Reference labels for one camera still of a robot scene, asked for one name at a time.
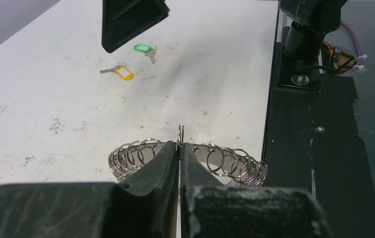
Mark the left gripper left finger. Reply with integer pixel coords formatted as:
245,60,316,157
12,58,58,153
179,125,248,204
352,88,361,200
0,141,179,238

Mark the key with yellow tag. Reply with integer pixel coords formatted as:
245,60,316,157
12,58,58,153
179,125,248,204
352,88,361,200
99,62,134,81

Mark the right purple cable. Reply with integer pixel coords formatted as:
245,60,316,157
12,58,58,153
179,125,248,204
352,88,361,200
340,20,367,76

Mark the key with green tag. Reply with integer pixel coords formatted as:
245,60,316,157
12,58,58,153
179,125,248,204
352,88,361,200
133,44,156,64

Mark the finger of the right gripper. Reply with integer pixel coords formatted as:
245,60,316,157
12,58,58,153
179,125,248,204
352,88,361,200
101,0,170,53

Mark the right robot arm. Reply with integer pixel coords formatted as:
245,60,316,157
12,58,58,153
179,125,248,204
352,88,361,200
101,0,346,62

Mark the metal disc with key rings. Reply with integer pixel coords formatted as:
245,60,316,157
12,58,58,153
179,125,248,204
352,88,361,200
108,126,267,202

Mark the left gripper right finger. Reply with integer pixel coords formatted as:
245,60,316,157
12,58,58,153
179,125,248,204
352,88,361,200
180,143,333,238

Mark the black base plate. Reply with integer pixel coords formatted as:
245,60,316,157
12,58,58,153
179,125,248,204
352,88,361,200
263,42,375,238

